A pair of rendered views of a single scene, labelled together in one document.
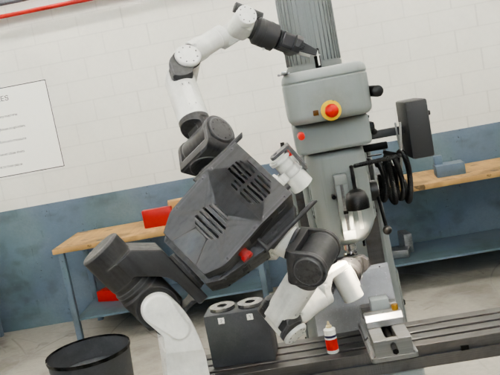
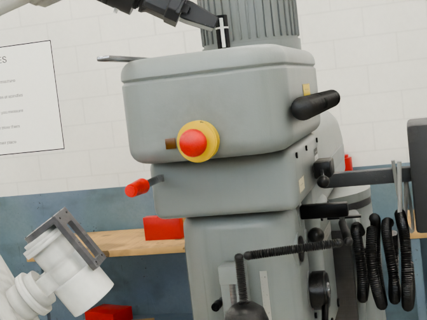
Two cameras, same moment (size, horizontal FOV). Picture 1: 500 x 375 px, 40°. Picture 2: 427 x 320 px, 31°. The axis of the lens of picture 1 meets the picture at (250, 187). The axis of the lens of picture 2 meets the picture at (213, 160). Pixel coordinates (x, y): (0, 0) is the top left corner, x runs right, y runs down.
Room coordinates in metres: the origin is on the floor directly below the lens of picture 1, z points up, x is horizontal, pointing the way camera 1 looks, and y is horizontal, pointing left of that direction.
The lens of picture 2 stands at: (0.93, -0.51, 1.83)
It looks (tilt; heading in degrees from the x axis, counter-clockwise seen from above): 5 degrees down; 11
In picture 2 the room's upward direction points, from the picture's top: 6 degrees counter-clockwise
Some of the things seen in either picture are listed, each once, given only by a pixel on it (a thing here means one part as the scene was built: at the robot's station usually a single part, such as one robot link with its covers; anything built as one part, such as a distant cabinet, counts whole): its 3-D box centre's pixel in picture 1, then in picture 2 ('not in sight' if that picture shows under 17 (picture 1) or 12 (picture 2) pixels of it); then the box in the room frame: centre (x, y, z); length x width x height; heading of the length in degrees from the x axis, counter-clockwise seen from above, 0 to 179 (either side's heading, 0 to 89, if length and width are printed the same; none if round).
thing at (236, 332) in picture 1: (241, 330); not in sight; (2.31, 0.12, 1.05); 0.22 x 0.12 x 0.20; 82
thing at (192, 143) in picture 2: (331, 110); (194, 142); (2.01, -0.28, 1.76); 0.04 x 0.03 x 0.04; 86
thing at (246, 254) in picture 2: (377, 160); (298, 248); (2.08, -0.40, 1.58); 0.17 x 0.01 x 0.01; 108
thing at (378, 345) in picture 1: (383, 325); not in sight; (2.22, -0.36, 1.01); 0.35 x 0.15 x 0.11; 177
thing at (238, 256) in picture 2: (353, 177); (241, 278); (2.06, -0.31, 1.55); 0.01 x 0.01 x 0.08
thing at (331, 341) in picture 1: (330, 336); not in sight; (2.21, -0.17, 1.01); 0.04 x 0.04 x 0.11
